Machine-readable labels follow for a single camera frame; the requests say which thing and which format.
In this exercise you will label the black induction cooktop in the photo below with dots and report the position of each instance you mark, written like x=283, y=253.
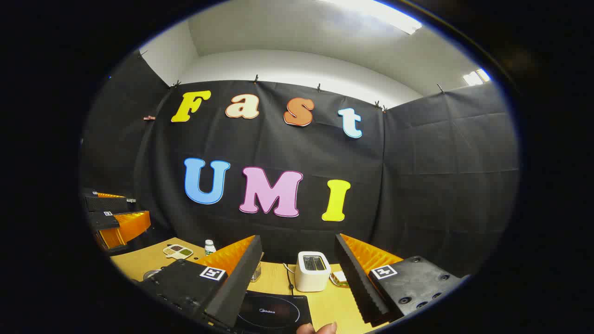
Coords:
x=278, y=313

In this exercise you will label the white divided dish of beans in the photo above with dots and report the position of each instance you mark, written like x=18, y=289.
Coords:
x=177, y=251

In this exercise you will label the black backdrop cloth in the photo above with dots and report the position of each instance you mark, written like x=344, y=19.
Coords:
x=417, y=185

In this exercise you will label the green and white toy sandwich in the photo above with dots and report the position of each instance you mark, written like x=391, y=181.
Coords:
x=338, y=278

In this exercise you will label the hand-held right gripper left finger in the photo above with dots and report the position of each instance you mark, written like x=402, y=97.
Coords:
x=236, y=287

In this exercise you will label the white drink bottle green label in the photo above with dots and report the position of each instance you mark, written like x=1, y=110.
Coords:
x=209, y=248

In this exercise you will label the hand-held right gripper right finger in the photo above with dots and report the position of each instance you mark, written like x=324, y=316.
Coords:
x=357, y=283

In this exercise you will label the ceiling light panel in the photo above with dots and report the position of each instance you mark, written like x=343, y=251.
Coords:
x=376, y=14
x=475, y=77

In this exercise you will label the row of black cloth clips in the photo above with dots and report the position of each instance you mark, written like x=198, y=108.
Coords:
x=255, y=80

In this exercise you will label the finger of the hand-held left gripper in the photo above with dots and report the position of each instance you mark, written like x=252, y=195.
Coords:
x=127, y=227
x=109, y=204

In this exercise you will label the white toaster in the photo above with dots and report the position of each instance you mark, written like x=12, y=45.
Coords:
x=312, y=273

